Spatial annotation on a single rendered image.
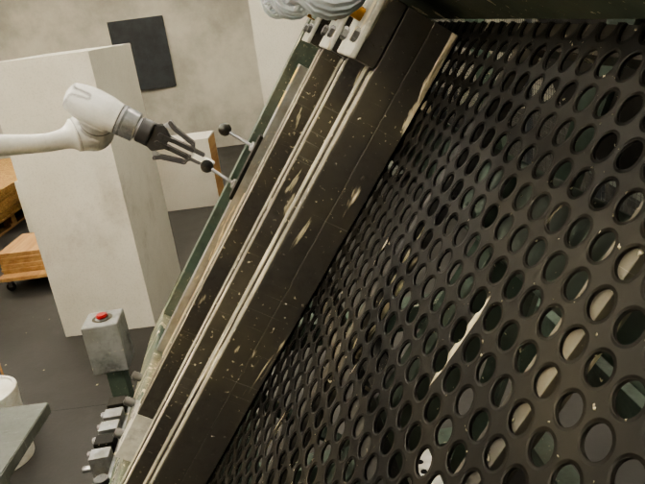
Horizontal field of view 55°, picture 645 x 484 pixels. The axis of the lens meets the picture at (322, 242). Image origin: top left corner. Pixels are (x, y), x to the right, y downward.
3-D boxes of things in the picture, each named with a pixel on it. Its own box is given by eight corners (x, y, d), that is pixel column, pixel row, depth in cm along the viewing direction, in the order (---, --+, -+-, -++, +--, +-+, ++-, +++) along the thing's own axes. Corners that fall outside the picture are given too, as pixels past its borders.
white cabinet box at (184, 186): (174, 199, 700) (160, 136, 674) (225, 193, 699) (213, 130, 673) (166, 211, 658) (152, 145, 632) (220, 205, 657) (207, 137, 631)
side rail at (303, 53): (194, 318, 219) (164, 305, 216) (342, 29, 192) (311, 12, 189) (192, 326, 213) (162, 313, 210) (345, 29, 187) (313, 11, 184)
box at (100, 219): (107, 280, 492) (45, 54, 430) (180, 272, 491) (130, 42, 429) (65, 337, 407) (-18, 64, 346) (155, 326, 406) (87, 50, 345)
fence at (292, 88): (170, 347, 194) (158, 342, 193) (311, 70, 171) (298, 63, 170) (168, 354, 189) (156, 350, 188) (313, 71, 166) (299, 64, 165)
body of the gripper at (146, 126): (146, 112, 181) (175, 127, 184) (134, 138, 183) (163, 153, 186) (142, 116, 174) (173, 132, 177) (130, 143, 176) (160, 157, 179)
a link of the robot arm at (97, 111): (128, 96, 174) (124, 114, 186) (74, 69, 170) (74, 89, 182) (111, 128, 171) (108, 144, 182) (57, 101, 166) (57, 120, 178)
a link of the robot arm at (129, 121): (116, 131, 182) (135, 139, 184) (109, 135, 174) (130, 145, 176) (128, 103, 180) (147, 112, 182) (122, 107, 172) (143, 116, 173)
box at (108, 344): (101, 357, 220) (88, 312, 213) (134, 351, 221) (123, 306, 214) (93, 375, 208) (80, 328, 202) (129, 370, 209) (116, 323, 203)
